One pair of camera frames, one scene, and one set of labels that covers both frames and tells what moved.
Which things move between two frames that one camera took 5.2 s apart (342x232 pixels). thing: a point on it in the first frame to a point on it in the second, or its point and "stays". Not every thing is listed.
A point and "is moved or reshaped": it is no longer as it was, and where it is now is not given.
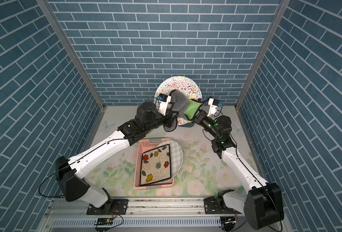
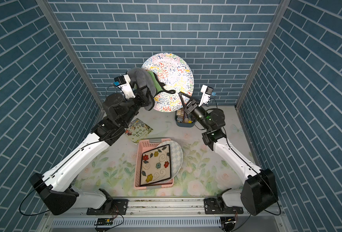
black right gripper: x=200 y=119 to x=187 y=108
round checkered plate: x=176 y=156 stays
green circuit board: x=106 y=221 stays
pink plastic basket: x=143 y=146 stays
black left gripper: x=168 y=120 to x=142 y=99
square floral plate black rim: x=155 y=165 stays
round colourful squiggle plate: x=186 y=85 is moved or reshaped
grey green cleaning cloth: x=186 y=108 to x=139 y=78
